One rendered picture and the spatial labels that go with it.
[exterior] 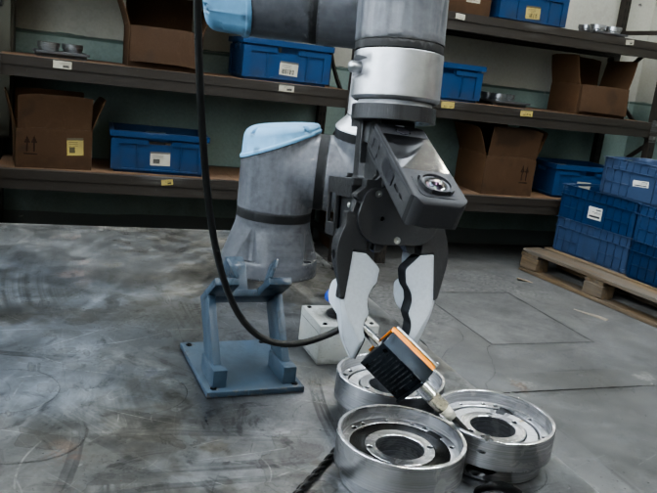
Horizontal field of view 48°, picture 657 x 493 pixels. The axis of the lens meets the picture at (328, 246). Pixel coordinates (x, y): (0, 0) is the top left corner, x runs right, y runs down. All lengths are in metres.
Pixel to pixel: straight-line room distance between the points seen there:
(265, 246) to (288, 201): 0.07
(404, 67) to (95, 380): 0.42
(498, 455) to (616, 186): 4.05
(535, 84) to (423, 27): 4.92
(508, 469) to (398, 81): 0.33
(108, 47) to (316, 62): 1.19
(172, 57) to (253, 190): 2.95
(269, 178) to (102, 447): 0.56
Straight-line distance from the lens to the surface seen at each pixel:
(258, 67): 4.17
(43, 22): 4.54
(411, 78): 0.61
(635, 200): 4.56
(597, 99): 5.16
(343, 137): 1.09
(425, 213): 0.53
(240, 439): 0.67
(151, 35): 4.03
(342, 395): 0.71
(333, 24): 0.72
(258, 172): 1.10
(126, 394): 0.74
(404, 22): 0.61
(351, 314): 0.61
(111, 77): 3.95
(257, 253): 1.11
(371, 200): 0.60
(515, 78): 5.43
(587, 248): 4.81
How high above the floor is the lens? 1.12
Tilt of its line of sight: 14 degrees down
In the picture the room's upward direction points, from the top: 7 degrees clockwise
